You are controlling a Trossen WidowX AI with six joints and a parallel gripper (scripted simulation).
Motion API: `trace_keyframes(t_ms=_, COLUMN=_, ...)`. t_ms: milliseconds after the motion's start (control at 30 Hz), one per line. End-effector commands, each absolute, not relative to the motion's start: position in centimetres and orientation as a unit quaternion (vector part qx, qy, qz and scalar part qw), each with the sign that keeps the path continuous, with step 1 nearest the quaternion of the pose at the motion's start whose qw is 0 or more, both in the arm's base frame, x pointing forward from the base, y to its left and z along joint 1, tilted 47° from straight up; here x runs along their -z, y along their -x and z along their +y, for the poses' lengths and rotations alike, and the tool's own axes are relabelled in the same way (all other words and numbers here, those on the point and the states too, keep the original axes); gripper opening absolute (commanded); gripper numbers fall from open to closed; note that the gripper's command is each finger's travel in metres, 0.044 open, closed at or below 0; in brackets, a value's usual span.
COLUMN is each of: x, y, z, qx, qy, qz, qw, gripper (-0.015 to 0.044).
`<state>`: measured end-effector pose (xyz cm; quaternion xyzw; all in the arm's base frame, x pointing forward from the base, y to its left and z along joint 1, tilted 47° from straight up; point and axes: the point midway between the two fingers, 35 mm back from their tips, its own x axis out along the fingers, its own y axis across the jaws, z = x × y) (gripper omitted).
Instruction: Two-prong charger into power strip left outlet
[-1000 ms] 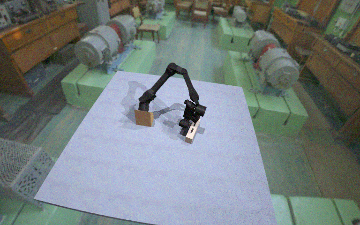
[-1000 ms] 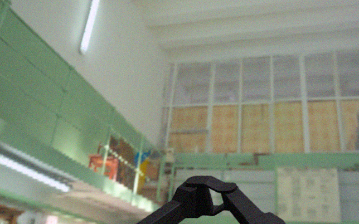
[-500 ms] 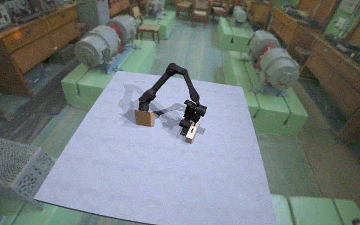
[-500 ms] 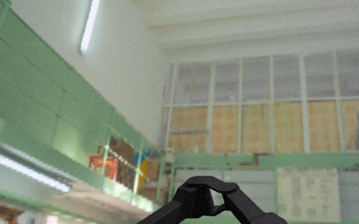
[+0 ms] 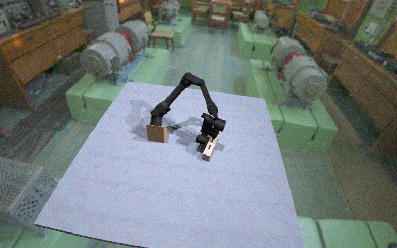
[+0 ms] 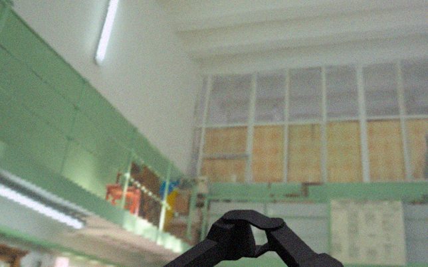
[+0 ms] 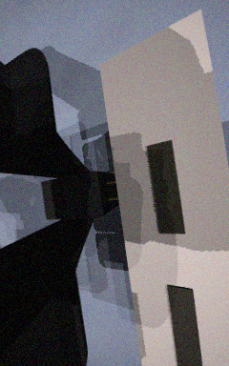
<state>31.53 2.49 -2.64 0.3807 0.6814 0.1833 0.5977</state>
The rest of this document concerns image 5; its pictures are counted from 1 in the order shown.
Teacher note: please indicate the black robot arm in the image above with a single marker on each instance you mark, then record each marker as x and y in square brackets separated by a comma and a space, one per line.
[187, 80]

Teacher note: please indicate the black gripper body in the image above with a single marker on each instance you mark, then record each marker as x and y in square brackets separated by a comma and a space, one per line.
[202, 139]

